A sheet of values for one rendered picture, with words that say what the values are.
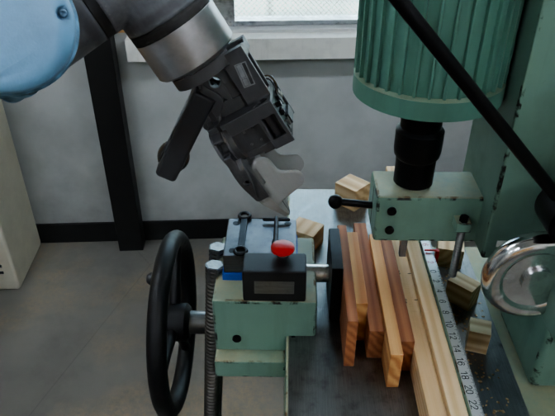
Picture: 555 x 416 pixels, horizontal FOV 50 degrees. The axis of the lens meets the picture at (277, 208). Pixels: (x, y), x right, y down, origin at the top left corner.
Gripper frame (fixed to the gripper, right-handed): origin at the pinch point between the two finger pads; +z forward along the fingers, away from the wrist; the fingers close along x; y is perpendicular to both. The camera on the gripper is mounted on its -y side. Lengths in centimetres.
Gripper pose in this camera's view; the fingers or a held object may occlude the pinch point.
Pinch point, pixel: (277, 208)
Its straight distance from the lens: 72.6
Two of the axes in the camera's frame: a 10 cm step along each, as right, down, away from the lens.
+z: 5.0, 7.3, 4.7
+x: 0.2, -5.6, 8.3
